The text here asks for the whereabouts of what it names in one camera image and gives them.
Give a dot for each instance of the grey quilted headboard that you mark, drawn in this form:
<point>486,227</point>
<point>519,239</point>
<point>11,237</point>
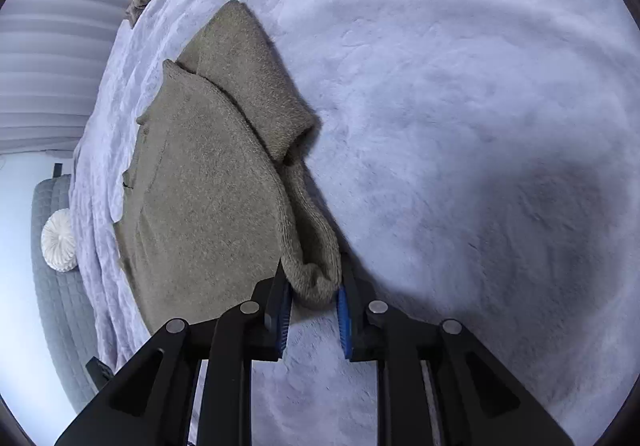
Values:
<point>62,316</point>

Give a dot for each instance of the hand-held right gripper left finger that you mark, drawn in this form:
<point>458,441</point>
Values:
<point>284,321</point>

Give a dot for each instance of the grey curtain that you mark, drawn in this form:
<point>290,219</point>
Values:
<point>55,50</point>

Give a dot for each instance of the round white pleated cushion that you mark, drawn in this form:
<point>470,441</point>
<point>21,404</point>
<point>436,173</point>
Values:
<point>59,240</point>

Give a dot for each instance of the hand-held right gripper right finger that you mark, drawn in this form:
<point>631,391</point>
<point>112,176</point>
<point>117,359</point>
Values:
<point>344,326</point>

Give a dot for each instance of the lavender plush blanket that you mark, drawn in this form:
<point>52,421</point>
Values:
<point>450,125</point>

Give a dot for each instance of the olive knit sweater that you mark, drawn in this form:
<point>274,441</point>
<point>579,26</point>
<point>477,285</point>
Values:
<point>200,175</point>

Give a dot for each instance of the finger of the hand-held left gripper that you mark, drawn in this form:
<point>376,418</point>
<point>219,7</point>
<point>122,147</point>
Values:
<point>99,370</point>

